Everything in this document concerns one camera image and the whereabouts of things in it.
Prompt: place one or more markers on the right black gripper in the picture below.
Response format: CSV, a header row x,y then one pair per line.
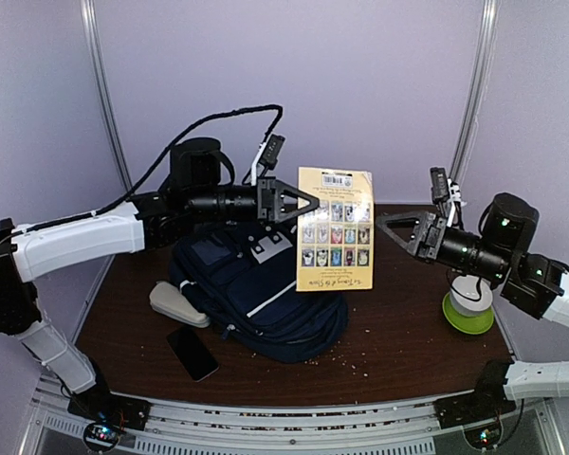
x,y
429,222

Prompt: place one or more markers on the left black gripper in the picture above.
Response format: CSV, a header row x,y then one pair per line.
x,y
269,199

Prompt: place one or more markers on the yellow paperback booklet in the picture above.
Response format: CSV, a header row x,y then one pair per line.
x,y
336,239

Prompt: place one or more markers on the navy blue student backpack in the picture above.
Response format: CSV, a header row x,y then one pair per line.
x,y
243,277

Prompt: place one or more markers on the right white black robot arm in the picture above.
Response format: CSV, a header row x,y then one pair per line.
x,y
498,254

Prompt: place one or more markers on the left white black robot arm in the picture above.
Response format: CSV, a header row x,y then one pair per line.
x,y
191,194

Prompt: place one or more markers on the white bowl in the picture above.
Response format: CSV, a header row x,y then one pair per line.
x,y
470,296

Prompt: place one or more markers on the lime green plate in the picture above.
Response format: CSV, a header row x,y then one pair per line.
x,y
469,325

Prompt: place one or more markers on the beige hard glasses case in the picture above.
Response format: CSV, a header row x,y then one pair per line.
x,y
166,300

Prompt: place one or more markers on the black smartphone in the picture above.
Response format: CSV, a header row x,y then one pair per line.
x,y
192,353

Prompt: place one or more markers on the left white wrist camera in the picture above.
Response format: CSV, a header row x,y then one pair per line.
x,y
266,158

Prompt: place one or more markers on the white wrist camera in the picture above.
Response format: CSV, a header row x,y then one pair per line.
x,y
266,158
446,196

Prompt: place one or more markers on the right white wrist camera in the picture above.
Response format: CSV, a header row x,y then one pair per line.
x,y
446,196

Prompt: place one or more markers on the right aluminium frame post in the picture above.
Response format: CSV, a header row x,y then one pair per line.
x,y
476,93

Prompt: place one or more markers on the aluminium frame post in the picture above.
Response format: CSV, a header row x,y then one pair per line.
x,y
476,93
93,41

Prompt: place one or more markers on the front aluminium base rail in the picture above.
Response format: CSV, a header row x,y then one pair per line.
x,y
175,427

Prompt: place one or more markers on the left aluminium frame post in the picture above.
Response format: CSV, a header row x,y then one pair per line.
x,y
93,41

